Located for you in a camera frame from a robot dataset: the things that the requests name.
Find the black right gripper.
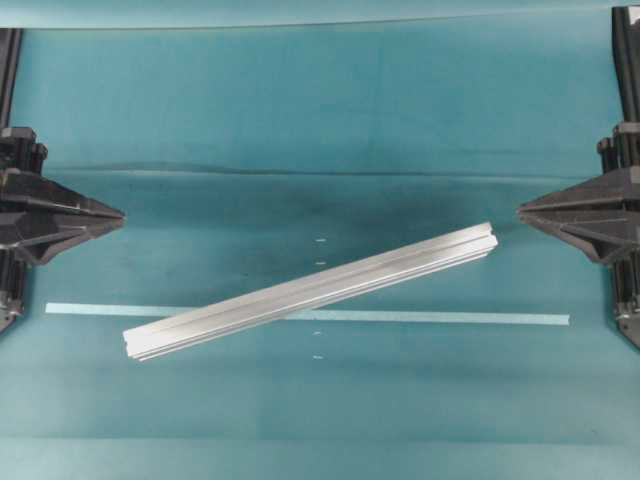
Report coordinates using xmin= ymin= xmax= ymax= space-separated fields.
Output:
xmin=516 ymin=121 xmax=640 ymax=321

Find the silver aluminium extrusion rail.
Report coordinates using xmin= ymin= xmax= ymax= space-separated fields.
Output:
xmin=123 ymin=223 xmax=498 ymax=361

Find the teal table mat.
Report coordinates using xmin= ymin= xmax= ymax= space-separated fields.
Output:
xmin=1 ymin=12 xmax=639 ymax=479

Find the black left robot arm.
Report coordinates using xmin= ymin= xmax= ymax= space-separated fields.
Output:
xmin=1 ymin=28 xmax=125 ymax=330

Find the light blue tape strip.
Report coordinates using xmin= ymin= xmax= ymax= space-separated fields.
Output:
xmin=45 ymin=302 xmax=570 ymax=326

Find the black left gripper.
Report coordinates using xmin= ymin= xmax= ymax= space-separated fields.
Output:
xmin=0 ymin=126 xmax=126 ymax=321

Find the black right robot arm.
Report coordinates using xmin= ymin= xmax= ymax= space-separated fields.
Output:
xmin=517 ymin=6 xmax=639 ymax=321

